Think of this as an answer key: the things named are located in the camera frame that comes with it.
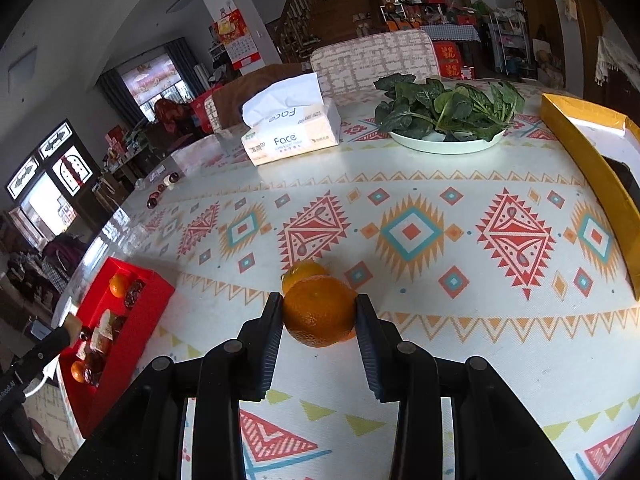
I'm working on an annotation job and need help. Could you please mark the red wall calendar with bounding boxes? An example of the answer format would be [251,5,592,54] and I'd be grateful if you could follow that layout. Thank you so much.
[215,9,262,70]

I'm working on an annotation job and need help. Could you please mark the small white cake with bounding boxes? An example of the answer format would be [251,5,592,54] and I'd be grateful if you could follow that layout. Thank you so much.
[62,313,82,344]

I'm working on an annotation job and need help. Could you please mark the orange mandarin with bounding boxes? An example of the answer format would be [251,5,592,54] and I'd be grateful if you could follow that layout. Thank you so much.
[70,360,88,384]
[108,273,129,298]
[283,275,358,348]

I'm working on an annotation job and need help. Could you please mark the dark red jujube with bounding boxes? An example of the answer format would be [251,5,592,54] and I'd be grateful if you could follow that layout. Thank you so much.
[84,350,106,387]
[124,280,145,310]

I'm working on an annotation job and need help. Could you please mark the white tissue box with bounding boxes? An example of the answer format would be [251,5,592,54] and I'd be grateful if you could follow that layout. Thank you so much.
[241,73,341,166]

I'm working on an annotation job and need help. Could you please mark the red tray box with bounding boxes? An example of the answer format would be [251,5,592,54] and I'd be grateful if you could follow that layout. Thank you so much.
[58,257,175,438]

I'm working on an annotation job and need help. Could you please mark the patterned tablecloth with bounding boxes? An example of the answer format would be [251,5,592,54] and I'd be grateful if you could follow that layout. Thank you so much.
[55,86,639,479]

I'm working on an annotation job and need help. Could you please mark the white patterned chair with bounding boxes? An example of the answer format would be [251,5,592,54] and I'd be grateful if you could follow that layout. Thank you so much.
[310,28,440,96]

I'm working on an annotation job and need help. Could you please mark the gold box lid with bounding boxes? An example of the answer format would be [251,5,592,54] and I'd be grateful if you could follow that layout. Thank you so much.
[540,93,639,295]

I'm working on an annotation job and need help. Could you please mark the yellowish mandarin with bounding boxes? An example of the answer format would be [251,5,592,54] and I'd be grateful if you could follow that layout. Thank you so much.
[281,260,329,295]

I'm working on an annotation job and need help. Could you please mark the white plate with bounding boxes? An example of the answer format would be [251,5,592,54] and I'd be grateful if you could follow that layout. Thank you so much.
[390,130,506,155]

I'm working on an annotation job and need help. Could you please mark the green leafy vegetables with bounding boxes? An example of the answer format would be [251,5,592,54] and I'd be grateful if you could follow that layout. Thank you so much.
[374,74,525,142]

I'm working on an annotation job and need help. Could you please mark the large white puffed cake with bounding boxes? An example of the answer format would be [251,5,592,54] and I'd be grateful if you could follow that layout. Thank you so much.
[96,309,117,340]

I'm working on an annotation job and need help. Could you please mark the brown chair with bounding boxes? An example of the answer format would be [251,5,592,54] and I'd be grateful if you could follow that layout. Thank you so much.
[192,63,306,133]

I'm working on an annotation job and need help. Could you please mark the small dark objects on table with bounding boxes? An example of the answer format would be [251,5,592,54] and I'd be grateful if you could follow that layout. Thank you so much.
[146,171,180,209]

